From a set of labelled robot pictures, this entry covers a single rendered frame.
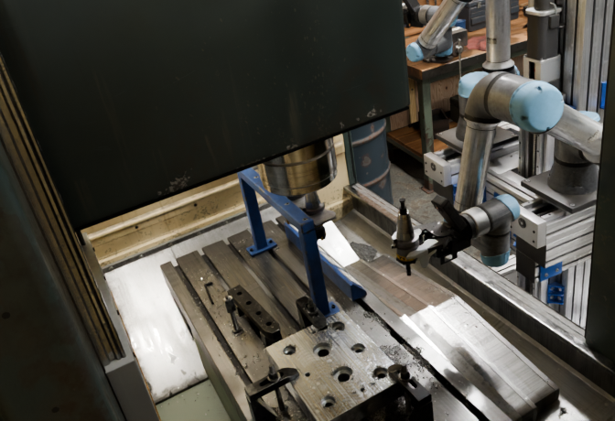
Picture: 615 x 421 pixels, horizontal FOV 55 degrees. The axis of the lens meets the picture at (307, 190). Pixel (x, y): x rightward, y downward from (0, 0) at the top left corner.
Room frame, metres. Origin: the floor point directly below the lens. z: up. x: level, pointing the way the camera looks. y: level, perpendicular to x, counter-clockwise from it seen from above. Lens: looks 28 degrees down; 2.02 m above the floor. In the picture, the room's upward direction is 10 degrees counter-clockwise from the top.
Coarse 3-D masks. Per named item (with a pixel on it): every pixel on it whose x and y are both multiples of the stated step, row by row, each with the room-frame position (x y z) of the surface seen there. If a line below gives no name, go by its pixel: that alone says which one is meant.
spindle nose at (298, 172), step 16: (320, 144) 1.01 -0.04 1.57; (272, 160) 1.01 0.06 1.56; (288, 160) 1.00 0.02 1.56; (304, 160) 1.00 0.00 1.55; (320, 160) 1.01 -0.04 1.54; (336, 160) 1.06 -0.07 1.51; (272, 176) 1.01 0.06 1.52; (288, 176) 1.00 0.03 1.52; (304, 176) 1.00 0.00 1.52; (320, 176) 1.01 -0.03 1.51; (272, 192) 1.02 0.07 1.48; (288, 192) 1.00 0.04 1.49; (304, 192) 1.00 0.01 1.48
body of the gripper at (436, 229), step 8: (464, 216) 1.24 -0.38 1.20; (432, 224) 1.23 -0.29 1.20; (440, 224) 1.23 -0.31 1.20; (448, 224) 1.22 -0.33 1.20; (472, 224) 1.22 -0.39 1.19; (432, 232) 1.20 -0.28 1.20; (440, 232) 1.19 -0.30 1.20; (448, 232) 1.18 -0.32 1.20; (456, 232) 1.21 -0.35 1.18; (464, 232) 1.23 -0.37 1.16; (472, 232) 1.21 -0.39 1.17; (424, 240) 1.22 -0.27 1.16; (456, 240) 1.19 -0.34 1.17; (464, 240) 1.22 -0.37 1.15; (448, 248) 1.19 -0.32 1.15; (456, 248) 1.19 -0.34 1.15; (464, 248) 1.22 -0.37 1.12; (440, 256) 1.18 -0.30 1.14; (456, 256) 1.19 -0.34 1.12
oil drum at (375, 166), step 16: (368, 128) 3.17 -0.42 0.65; (384, 128) 3.29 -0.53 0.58; (352, 144) 3.12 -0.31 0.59; (368, 144) 3.17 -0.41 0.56; (384, 144) 3.29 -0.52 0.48; (368, 160) 3.16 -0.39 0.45; (384, 160) 3.26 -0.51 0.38; (368, 176) 3.15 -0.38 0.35; (384, 176) 3.23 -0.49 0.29; (384, 192) 3.23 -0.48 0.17
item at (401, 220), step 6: (402, 216) 1.16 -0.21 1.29; (408, 216) 1.16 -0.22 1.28; (402, 222) 1.16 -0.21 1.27; (408, 222) 1.16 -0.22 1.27; (402, 228) 1.16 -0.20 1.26; (408, 228) 1.15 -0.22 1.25; (396, 234) 1.17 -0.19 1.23; (402, 234) 1.15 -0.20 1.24; (408, 234) 1.15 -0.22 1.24; (414, 234) 1.16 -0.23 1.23; (402, 240) 1.15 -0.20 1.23; (408, 240) 1.15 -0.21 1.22
